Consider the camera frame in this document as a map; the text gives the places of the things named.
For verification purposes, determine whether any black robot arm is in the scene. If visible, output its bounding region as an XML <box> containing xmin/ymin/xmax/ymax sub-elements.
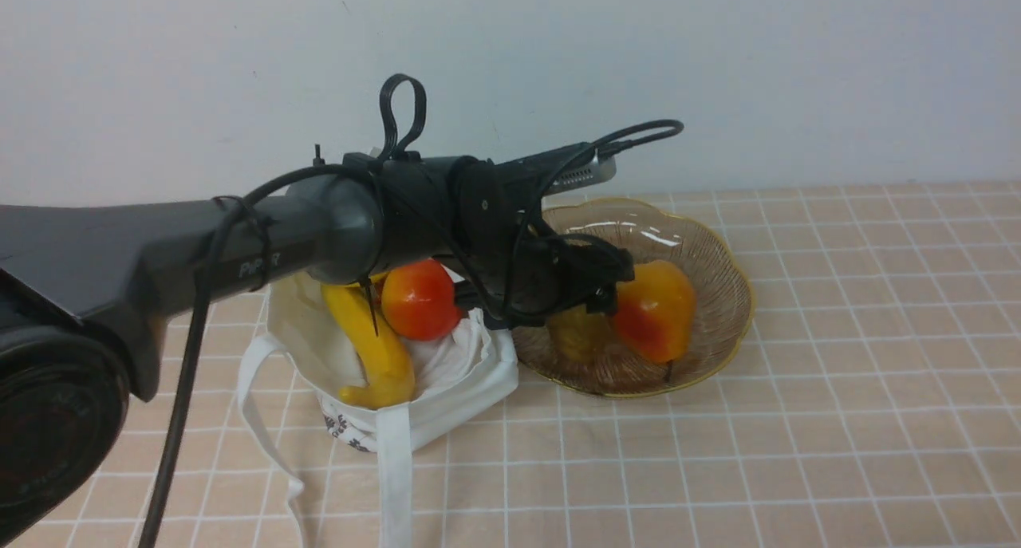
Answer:
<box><xmin>2</xmin><ymin>147</ymin><xmax>634</xmax><ymax>547</ymax></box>

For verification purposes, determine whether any red orange round fruit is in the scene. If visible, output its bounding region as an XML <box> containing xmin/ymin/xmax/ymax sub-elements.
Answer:
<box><xmin>380</xmin><ymin>258</ymin><xmax>463</xmax><ymax>341</ymax></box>

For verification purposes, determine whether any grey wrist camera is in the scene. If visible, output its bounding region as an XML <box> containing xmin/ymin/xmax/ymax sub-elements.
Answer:
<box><xmin>499</xmin><ymin>142</ymin><xmax>617</xmax><ymax>196</ymax></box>

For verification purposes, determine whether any white cloth tote bag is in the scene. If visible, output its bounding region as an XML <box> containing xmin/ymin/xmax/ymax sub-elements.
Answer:
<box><xmin>235</xmin><ymin>273</ymin><xmax>518</xmax><ymax>547</ymax></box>

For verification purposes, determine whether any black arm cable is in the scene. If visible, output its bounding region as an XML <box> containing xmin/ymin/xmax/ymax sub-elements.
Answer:
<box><xmin>137</xmin><ymin>73</ymin><xmax>685</xmax><ymax>548</ymax></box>

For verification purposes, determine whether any yellow banana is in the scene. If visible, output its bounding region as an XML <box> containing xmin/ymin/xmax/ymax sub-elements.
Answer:
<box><xmin>320</xmin><ymin>282</ymin><xmax>416</xmax><ymax>410</ymax></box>

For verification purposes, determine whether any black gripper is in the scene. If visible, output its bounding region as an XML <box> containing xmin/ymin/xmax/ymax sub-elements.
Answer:
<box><xmin>456</xmin><ymin>227</ymin><xmax>636</xmax><ymax>330</ymax></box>

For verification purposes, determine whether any brown kiwi fruit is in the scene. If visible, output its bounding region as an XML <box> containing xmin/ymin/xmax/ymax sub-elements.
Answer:
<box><xmin>546</xmin><ymin>305</ymin><xmax>613</xmax><ymax>364</ymax></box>

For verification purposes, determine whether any amber glass fruit plate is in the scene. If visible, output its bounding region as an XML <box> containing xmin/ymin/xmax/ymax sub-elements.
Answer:
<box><xmin>513</xmin><ymin>198</ymin><xmax>755</xmax><ymax>399</ymax></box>

